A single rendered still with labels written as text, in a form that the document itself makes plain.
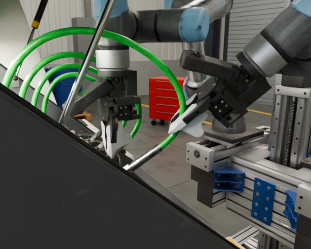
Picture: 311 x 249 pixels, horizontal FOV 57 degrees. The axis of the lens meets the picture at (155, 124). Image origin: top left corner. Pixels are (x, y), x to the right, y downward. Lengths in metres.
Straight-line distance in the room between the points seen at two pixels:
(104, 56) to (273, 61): 0.33
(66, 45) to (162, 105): 3.33
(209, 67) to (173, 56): 8.71
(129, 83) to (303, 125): 0.76
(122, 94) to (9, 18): 0.45
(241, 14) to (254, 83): 7.60
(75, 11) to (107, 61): 6.99
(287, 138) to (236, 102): 0.73
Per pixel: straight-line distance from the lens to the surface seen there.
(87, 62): 0.32
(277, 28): 0.54
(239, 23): 8.15
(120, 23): 0.64
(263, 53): 0.54
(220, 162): 1.25
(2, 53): 0.98
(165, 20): 0.68
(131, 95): 0.68
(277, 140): 1.28
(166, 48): 9.07
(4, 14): 0.98
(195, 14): 0.66
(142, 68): 8.51
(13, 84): 0.94
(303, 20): 0.54
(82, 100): 0.63
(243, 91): 0.58
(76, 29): 0.58
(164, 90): 4.98
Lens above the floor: 1.40
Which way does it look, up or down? 15 degrees down
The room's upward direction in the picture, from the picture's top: straight up
